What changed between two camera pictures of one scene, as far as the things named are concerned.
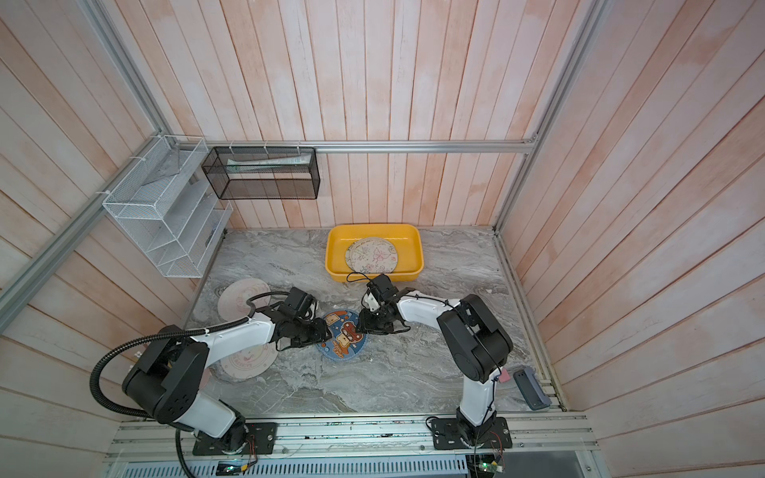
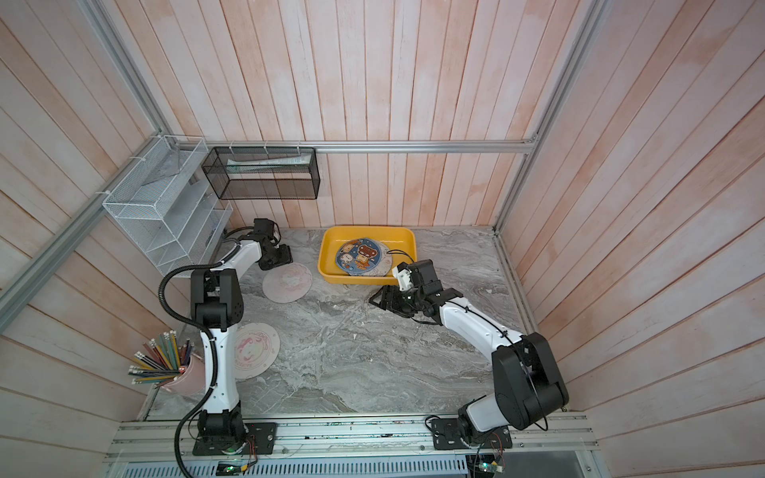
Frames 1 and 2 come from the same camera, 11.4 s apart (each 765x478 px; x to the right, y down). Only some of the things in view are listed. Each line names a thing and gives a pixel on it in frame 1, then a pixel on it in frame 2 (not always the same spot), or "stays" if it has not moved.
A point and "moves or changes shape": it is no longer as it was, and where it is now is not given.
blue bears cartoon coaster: [347, 342] -> [365, 258]
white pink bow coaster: [251, 362] stays
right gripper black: [364, 319] -> [392, 304]
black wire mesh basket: [262, 172] stays
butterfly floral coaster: [372, 255] stays
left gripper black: [321, 329] -> [286, 259]
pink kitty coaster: [232, 300] moves or changes shape
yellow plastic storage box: [406, 237] moves or changes shape
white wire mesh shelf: [169, 208] stays
